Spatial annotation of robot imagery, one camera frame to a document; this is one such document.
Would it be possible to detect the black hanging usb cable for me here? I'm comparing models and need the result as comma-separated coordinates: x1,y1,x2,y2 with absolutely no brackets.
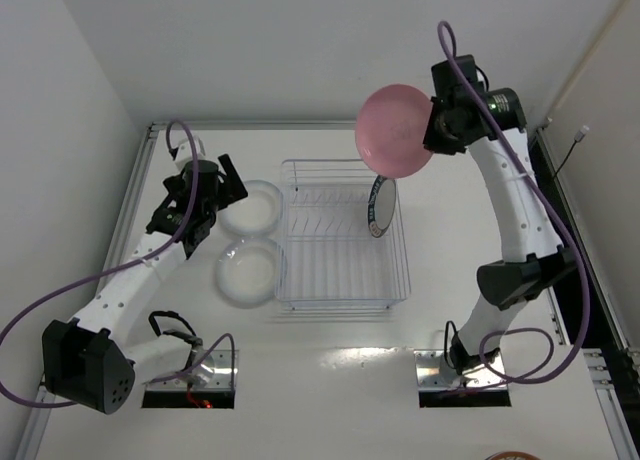
552,125,591,181

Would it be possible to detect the pink plastic plate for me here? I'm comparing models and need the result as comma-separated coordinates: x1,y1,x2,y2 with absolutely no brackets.
354,84,433,179

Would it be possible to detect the near blue rimmed glass plate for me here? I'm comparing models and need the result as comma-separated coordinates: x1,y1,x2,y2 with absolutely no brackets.
215,237,287,309

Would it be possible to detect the far blue rimmed glass plate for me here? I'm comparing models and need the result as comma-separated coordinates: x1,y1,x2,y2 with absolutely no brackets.
218,180,283,236

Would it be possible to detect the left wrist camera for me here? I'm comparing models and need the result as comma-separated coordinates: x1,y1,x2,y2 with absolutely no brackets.
170,135,206,171

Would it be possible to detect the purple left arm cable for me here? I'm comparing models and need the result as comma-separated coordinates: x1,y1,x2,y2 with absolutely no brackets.
0,119,236,409

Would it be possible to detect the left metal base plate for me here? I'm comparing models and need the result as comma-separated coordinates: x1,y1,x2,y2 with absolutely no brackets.
146,350,239,393

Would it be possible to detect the white wire dish rack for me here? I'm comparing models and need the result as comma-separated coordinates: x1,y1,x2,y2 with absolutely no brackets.
276,159,411,311

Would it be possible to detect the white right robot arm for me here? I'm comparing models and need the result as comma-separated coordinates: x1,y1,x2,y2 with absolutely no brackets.
424,87,575,374

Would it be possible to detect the metal base plate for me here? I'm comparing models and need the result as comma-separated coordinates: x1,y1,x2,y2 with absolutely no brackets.
146,350,239,393
414,349,507,393

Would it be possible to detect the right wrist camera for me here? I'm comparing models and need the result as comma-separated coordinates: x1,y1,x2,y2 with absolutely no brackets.
431,55,478,99

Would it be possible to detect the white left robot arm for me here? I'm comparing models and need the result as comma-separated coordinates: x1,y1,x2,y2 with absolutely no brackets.
42,154,248,414

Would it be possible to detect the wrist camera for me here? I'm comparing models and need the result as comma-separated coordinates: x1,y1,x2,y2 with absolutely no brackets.
431,55,478,99
170,135,206,171

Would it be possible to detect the orange rimmed round object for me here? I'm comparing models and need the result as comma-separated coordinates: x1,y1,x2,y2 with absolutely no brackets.
486,450,540,460

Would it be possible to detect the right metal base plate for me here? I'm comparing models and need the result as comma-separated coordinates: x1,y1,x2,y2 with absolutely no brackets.
414,349,507,393

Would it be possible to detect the blue rimmed glass plate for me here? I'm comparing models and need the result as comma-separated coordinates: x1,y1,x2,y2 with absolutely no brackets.
215,237,287,309
218,180,283,236

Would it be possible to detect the green rimmed white plate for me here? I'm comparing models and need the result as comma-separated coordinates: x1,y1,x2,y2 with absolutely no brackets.
367,175,397,238

